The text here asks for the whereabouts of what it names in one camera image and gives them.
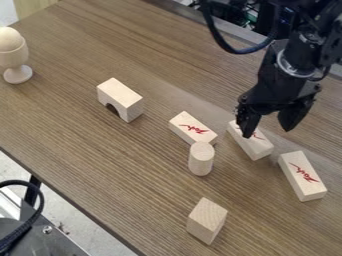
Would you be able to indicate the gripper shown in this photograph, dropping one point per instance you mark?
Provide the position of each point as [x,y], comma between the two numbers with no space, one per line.
[280,83]

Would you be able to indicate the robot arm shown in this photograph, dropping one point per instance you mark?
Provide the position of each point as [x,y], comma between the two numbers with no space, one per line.
[307,36]

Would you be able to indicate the wooden block with red mark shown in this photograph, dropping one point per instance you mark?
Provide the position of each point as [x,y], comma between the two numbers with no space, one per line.
[192,128]
[302,175]
[256,144]

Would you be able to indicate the wooden cylinder block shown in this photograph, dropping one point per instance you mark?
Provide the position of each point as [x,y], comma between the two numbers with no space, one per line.
[201,158]

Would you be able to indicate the wooden cube block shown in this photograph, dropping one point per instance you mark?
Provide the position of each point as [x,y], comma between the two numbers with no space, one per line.
[206,220]

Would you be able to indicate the wooden arch block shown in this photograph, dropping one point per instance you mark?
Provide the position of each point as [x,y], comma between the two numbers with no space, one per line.
[121,98]

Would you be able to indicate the wooden egg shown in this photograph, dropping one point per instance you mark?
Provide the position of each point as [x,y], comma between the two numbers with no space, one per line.
[10,38]

